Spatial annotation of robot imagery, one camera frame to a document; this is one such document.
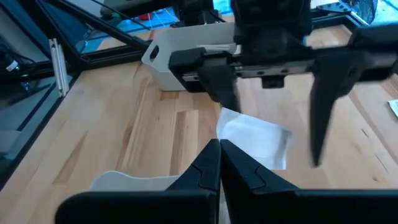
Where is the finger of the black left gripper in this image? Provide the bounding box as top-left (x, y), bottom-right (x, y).
top-left (309, 51), bottom-right (369, 167)
top-left (198, 57), bottom-right (242, 113)

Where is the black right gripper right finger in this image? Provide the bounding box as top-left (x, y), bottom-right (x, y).
top-left (220, 139), bottom-right (300, 224)

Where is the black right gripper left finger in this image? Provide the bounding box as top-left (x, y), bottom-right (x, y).
top-left (166, 139), bottom-right (222, 224)

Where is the plain white bandage wrapper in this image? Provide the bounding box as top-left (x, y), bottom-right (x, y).
top-left (216, 107), bottom-right (294, 170)

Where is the white plastic bin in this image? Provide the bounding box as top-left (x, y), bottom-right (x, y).
top-left (141, 21), bottom-right (237, 92)
top-left (90, 170), bottom-right (182, 192)

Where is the white frame bracket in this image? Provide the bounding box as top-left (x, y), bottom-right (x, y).
top-left (49, 38), bottom-right (70, 97)

